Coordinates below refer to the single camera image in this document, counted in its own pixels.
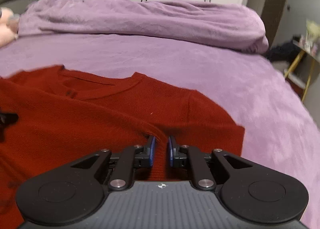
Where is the rust red knit sweater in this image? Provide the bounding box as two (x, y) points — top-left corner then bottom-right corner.
(1, 66), (245, 228)

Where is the purple bed sheet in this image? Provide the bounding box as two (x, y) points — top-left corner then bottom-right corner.
(1, 34), (319, 228)

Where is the pink plush toy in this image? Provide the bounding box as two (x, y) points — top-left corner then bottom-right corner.
(0, 7), (20, 47)

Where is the yellow legged side table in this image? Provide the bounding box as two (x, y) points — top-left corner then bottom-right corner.
(284, 41), (319, 102)

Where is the black bag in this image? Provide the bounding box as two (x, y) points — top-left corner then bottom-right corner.
(263, 35), (301, 64)

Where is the cream wrapped bouquet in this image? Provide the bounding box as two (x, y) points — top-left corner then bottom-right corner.
(299, 19), (319, 56)

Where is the purple rumpled blanket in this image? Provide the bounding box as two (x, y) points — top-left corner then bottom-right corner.
(18, 0), (268, 54)

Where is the brown door frame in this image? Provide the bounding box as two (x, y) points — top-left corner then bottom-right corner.
(261, 0), (286, 47)

